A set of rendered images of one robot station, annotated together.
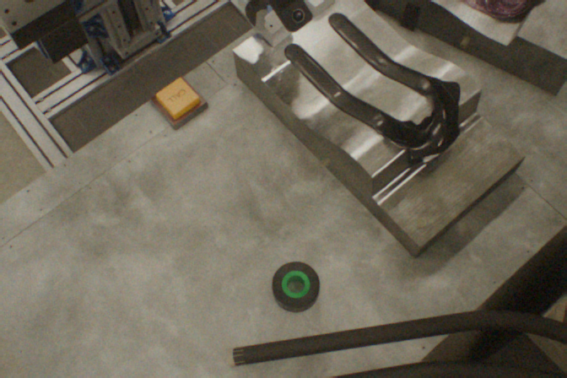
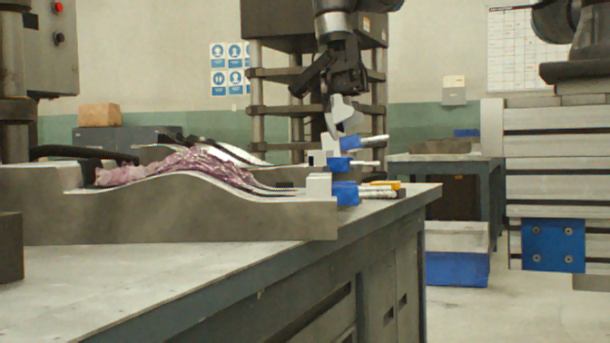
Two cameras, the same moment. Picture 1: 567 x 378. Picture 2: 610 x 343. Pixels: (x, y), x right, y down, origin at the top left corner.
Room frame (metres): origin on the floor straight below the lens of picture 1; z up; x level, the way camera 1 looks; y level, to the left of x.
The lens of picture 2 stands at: (1.98, -0.84, 0.94)
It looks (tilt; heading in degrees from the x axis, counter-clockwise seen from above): 3 degrees down; 148
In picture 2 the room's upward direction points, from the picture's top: 1 degrees counter-clockwise
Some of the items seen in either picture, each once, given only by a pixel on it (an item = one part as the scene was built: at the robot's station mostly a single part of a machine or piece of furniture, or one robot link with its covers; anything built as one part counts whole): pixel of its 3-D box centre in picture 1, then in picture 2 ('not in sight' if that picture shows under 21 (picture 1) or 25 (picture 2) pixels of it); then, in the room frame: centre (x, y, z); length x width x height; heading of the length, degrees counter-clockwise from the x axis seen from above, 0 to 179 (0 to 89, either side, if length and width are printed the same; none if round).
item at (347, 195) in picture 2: not in sight; (351, 194); (1.12, -0.21, 0.86); 0.13 x 0.05 x 0.05; 55
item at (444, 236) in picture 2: not in sight; (438, 236); (-1.47, 2.38, 0.28); 0.61 x 0.41 x 0.15; 40
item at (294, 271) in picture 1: (295, 287); not in sight; (0.32, -0.01, 0.82); 0.08 x 0.08 x 0.04
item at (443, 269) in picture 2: not in sight; (438, 263); (-1.47, 2.38, 0.11); 0.61 x 0.41 x 0.22; 40
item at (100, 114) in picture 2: not in sight; (100, 114); (-6.56, 1.76, 1.26); 0.42 x 0.33 x 0.29; 40
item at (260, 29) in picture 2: not in sight; (326, 127); (-3.12, 2.65, 1.03); 1.54 x 0.94 x 2.06; 130
